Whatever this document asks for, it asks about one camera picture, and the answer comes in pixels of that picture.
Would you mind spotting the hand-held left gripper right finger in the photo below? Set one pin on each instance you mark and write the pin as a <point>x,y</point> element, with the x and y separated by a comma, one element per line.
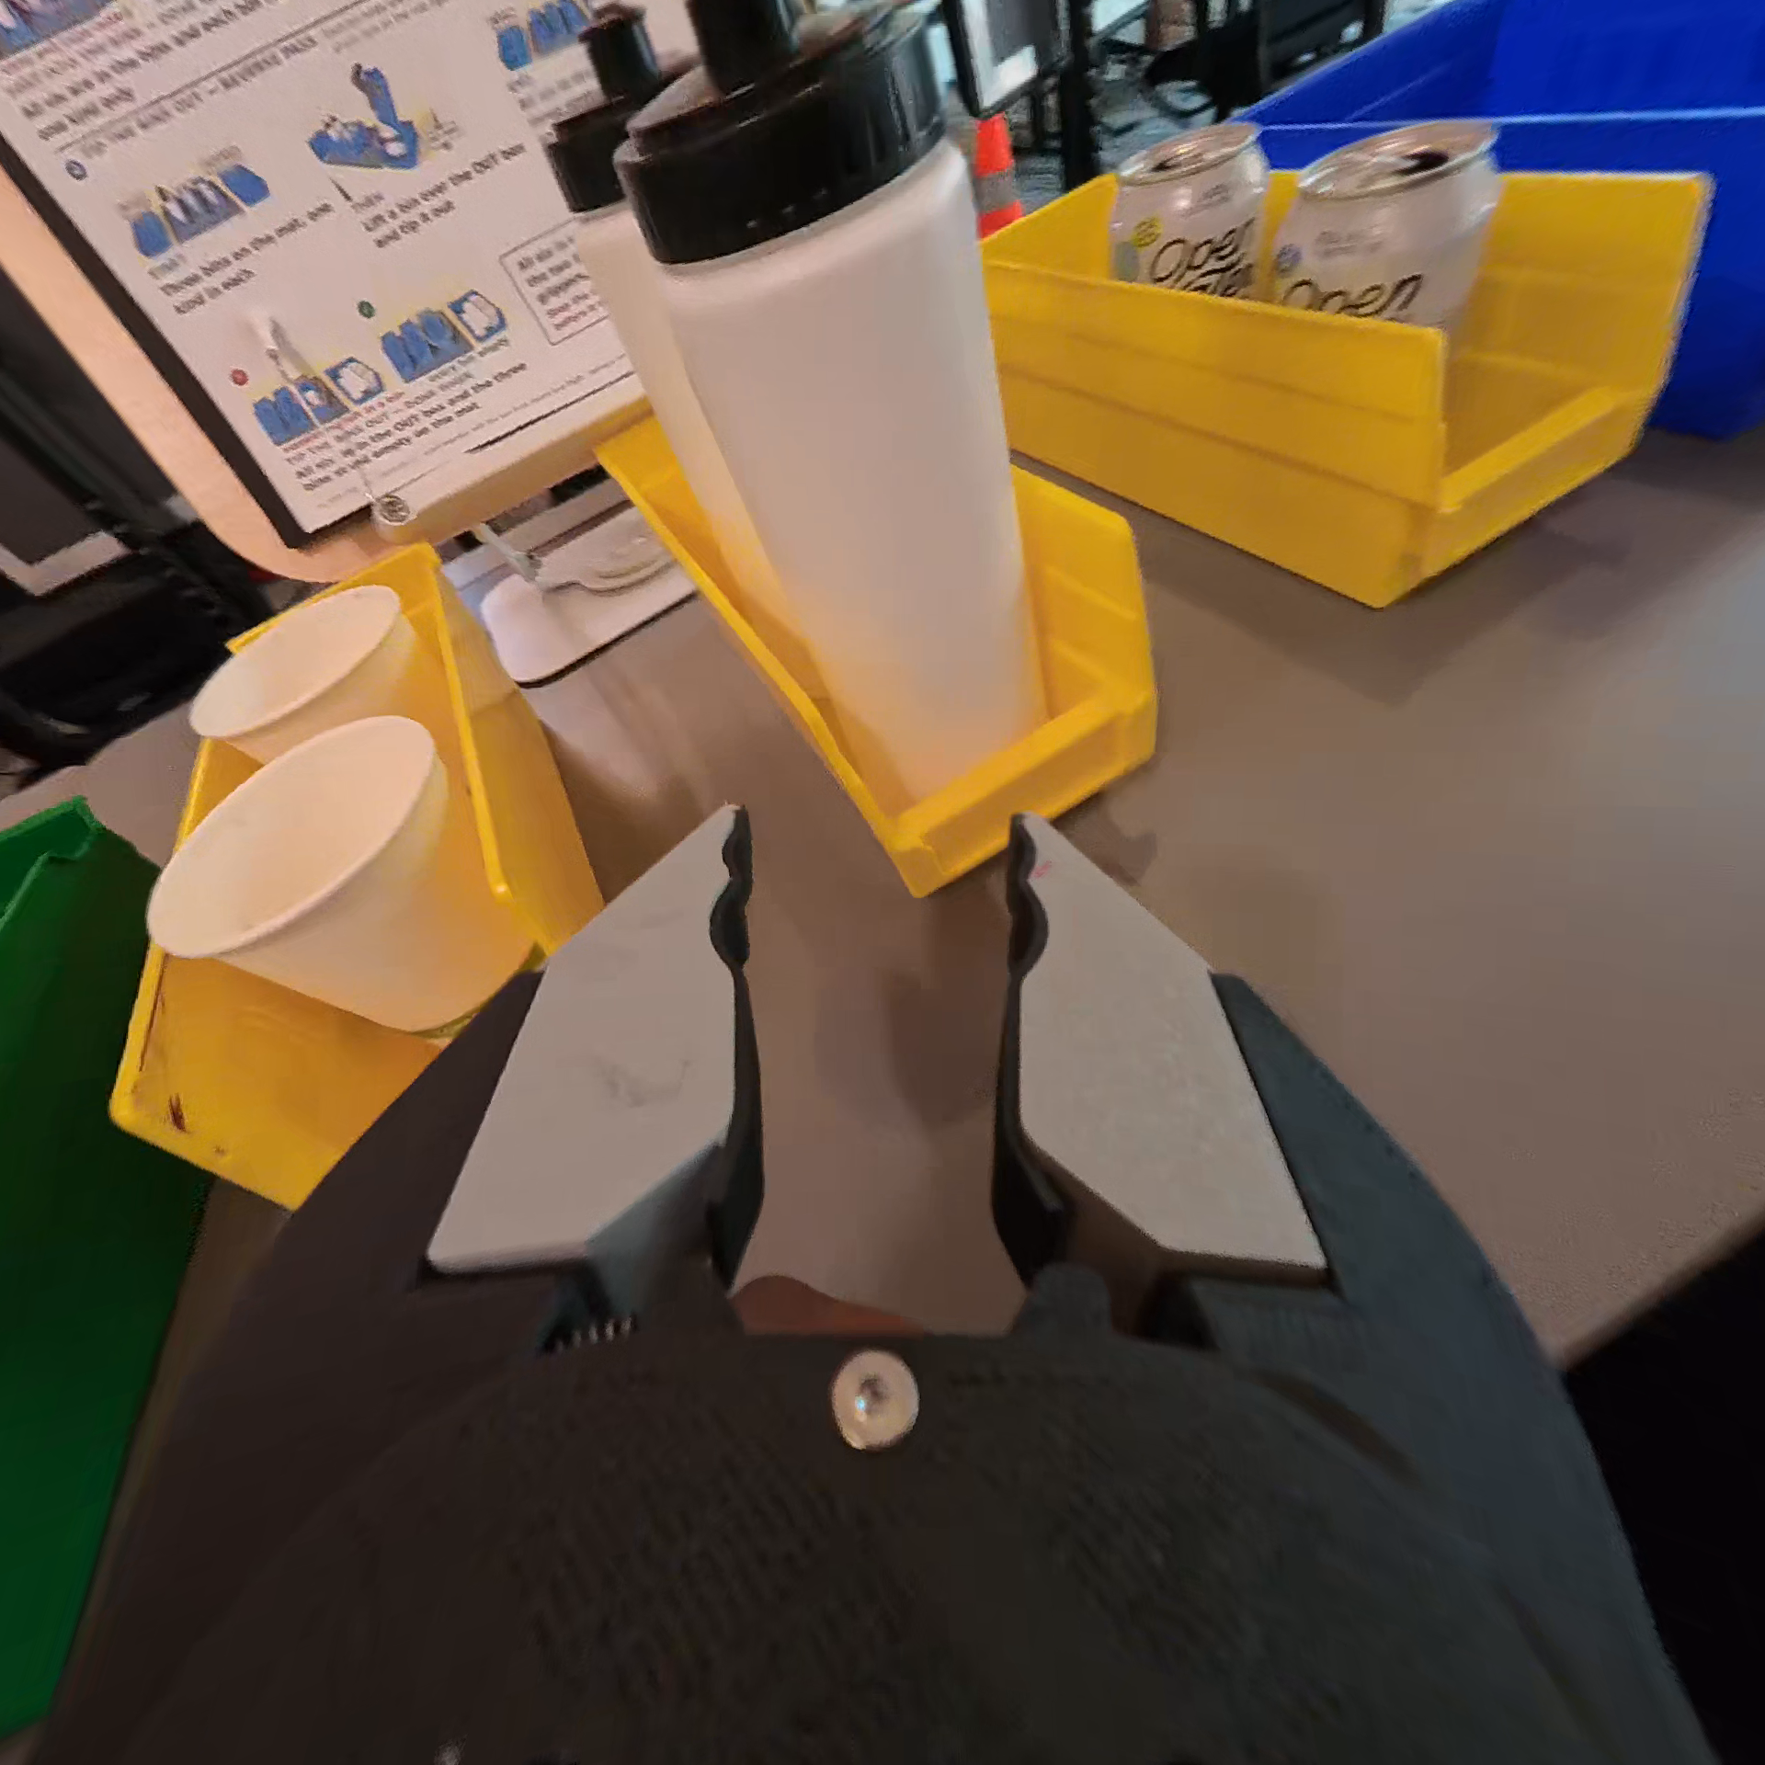
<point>1152,1103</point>

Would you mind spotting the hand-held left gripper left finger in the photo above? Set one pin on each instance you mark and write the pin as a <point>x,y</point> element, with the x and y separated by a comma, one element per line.
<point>592,1088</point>

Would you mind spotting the yellow plastic bin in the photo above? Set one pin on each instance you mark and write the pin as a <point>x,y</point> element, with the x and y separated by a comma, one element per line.
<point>248,1088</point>
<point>1240,412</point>
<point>1089,647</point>

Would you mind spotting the large white bottle black cap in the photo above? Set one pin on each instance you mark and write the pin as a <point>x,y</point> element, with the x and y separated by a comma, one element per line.
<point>842,455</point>

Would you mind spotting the white paper cup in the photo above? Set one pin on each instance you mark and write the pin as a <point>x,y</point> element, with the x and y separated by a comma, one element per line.
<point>332,866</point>
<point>311,661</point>

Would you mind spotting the green plastic bin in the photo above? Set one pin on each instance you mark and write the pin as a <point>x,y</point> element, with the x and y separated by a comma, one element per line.
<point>69,1172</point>

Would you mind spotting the printed instruction sheet board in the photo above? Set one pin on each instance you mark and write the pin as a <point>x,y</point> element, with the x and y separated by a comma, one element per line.
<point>278,277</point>

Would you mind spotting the white printed drink can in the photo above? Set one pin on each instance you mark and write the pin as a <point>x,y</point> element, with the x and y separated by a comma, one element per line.
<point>1185,222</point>
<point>1381,243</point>

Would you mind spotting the orange traffic cone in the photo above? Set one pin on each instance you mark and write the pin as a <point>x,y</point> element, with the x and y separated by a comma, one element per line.
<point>997,178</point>

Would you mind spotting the blue plastic bin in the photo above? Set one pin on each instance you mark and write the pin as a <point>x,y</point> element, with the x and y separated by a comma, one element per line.
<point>1657,82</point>

